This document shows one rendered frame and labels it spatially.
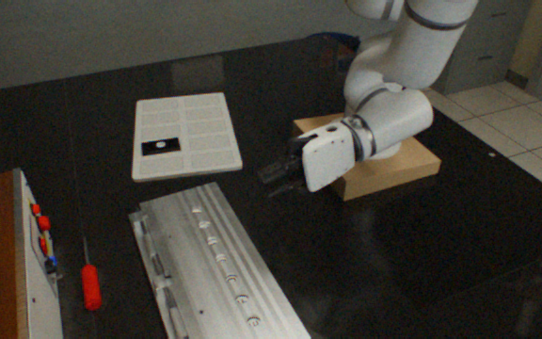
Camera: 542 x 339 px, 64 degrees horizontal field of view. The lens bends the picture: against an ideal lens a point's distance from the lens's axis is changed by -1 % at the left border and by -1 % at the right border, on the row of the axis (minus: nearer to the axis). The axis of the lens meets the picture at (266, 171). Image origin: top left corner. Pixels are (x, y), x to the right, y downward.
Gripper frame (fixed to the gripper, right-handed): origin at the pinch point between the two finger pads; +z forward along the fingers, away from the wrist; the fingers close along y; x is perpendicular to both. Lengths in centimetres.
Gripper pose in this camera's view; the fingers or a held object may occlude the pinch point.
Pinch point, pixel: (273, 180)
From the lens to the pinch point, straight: 76.6
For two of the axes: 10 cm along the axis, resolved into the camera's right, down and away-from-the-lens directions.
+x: -4.3, -5.5, 7.1
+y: 2.0, 7.1, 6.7
